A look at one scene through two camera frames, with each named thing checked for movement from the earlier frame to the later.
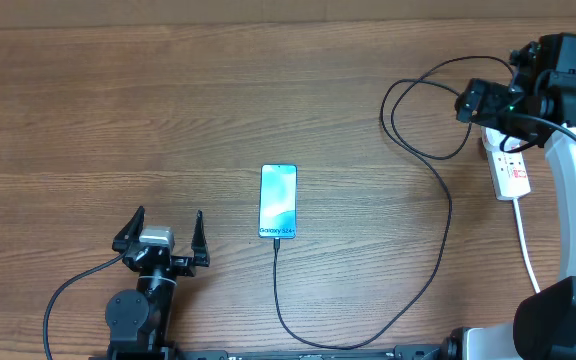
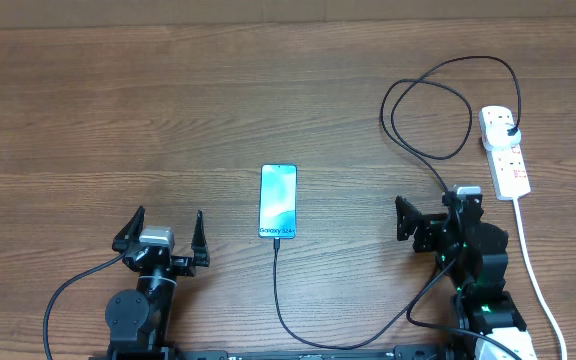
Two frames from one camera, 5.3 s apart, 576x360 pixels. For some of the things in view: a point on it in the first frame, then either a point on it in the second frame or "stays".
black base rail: [399, 353] stays
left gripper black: [186, 266] stays
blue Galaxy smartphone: [278, 201] stays
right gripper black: [488, 101] -> [427, 227]
